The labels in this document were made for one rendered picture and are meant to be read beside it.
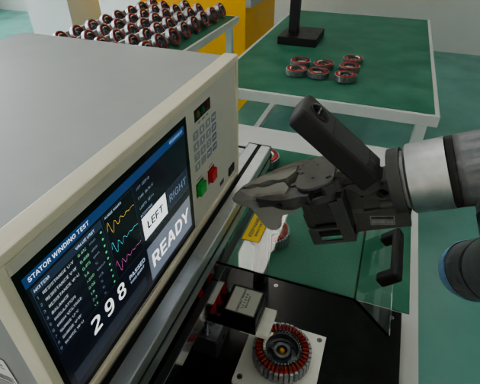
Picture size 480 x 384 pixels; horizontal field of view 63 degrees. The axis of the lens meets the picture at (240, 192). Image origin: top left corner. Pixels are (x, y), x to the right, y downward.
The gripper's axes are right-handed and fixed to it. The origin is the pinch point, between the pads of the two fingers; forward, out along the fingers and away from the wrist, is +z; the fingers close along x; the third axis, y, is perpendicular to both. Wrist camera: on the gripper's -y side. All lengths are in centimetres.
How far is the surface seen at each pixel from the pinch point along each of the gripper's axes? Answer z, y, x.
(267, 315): 9.7, 29.4, 4.9
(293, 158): 27, 36, 82
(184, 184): 4.0, -5.0, -4.4
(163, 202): 3.6, -5.7, -9.4
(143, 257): 5.2, -2.4, -14.6
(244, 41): 135, 22, 327
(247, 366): 15.6, 37.6, -0.4
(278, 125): 102, 84, 251
